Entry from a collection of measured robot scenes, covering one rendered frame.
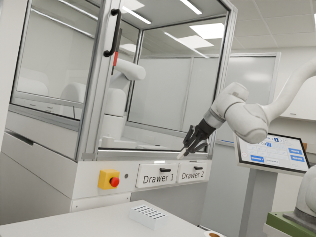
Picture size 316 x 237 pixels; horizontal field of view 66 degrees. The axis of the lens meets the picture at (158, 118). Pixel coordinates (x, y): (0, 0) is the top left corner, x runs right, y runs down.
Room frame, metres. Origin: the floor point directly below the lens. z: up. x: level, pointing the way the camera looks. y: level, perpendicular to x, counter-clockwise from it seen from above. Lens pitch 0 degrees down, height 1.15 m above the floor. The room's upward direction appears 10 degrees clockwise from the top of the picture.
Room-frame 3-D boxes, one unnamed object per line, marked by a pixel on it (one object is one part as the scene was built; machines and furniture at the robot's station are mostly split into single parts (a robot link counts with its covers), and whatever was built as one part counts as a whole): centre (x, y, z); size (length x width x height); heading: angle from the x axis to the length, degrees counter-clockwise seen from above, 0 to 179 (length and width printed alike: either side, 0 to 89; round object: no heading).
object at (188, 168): (1.50, -0.26, 0.87); 0.29 x 0.02 x 0.11; 138
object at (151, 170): (1.27, -0.05, 0.87); 0.29 x 0.02 x 0.11; 138
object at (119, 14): (0.94, 0.22, 1.45); 0.05 x 0.03 x 0.19; 48
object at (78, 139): (1.62, 0.28, 1.47); 1.02 x 0.95 x 1.04; 138
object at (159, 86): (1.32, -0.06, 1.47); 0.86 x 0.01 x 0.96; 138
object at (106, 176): (1.01, 0.15, 0.88); 0.07 x 0.05 x 0.07; 138
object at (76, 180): (1.62, 0.28, 0.87); 1.02 x 0.95 x 0.14; 138
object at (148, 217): (0.94, -0.03, 0.78); 0.12 x 0.08 x 0.04; 54
